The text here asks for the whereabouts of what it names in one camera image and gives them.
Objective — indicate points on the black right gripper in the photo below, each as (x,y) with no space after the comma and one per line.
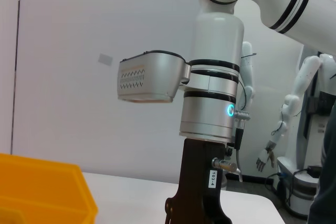
(199,182)

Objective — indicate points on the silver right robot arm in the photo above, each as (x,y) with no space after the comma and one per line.
(218,51)

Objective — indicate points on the white humanoid robot arm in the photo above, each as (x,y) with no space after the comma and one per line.
(248,77)

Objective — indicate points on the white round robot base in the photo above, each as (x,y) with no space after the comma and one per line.
(299,184)

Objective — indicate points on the person in dark clothes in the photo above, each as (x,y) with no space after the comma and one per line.
(325,169)

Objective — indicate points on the white humanoid robot black head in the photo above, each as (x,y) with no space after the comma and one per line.
(304,77)

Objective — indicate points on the grey sticker label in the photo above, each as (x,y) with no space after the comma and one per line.
(105,59)

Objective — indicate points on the yellow plastic bin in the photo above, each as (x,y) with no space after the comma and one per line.
(39,187)

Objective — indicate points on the silver right wrist post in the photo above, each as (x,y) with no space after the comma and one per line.
(225,165)

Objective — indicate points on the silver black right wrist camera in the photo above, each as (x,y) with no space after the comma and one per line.
(152,77)

